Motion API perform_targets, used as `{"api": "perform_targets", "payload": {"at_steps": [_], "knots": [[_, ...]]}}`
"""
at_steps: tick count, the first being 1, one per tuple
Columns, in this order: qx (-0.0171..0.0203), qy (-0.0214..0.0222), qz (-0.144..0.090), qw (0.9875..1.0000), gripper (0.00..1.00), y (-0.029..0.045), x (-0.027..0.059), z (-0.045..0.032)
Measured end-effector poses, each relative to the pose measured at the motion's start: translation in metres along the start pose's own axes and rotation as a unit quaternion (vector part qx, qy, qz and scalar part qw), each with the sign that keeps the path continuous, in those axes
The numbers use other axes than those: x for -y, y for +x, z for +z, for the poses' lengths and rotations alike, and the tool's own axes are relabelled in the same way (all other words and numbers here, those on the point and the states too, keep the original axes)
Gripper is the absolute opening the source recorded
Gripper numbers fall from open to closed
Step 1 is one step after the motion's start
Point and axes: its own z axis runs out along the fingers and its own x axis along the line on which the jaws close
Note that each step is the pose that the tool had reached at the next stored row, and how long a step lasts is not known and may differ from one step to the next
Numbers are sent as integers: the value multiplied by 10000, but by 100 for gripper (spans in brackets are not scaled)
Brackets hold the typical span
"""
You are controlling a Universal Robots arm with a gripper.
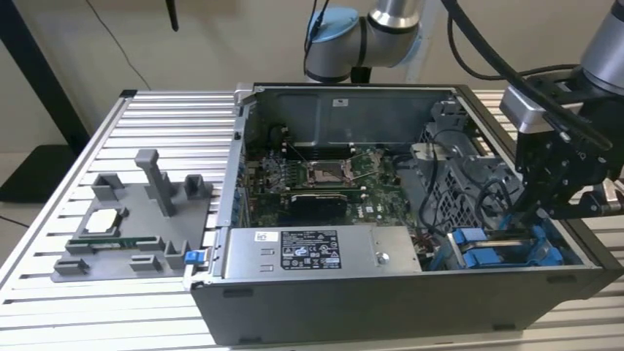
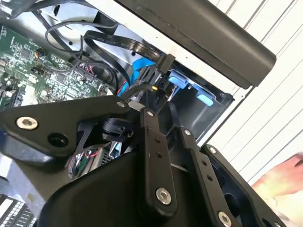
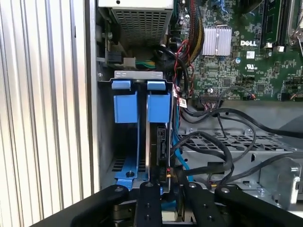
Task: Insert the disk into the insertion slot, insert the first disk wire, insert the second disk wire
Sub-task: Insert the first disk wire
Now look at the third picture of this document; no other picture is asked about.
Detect silver power supply unit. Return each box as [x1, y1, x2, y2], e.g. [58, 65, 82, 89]
[98, 0, 175, 46]

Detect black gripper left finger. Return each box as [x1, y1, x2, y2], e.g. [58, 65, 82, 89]
[30, 181, 163, 227]

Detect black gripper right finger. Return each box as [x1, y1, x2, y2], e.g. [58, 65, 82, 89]
[187, 182, 303, 227]

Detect black disk wire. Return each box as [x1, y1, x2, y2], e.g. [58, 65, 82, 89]
[179, 107, 303, 138]

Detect hard disk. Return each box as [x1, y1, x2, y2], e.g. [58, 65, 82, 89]
[144, 79, 171, 190]

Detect grey metal disk bay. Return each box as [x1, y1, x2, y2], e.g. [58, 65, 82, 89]
[98, 70, 175, 190]

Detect blue disk wire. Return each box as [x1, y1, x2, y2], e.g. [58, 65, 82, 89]
[171, 101, 195, 183]

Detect black RAM slot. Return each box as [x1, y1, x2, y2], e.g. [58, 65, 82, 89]
[261, 0, 280, 48]
[278, 0, 289, 46]

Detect black multi-wire connector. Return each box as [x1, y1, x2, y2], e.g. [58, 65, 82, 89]
[199, 93, 224, 111]

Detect dark grey PC case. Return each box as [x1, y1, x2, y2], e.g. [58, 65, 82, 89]
[84, 0, 303, 227]

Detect braided black yellow cable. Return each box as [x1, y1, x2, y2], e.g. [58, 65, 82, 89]
[188, 0, 205, 62]

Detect empty blue disk carrier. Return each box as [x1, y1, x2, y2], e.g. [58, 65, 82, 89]
[111, 79, 145, 190]

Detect silver finned heatsink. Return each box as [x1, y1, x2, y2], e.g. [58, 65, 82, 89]
[202, 26, 232, 56]

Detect green motherboard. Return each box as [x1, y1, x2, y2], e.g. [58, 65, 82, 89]
[174, 0, 303, 102]

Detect black looped wire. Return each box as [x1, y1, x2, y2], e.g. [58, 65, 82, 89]
[170, 131, 235, 185]

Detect white connector green yellow wires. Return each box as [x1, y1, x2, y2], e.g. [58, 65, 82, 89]
[123, 56, 157, 70]

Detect red black twisted wires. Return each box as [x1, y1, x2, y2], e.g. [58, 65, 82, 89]
[173, 39, 195, 98]

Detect CPU socket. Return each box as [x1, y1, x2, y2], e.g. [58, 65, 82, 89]
[287, 0, 303, 47]

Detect perforated metal drive cage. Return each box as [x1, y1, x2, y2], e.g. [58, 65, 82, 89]
[176, 127, 303, 210]

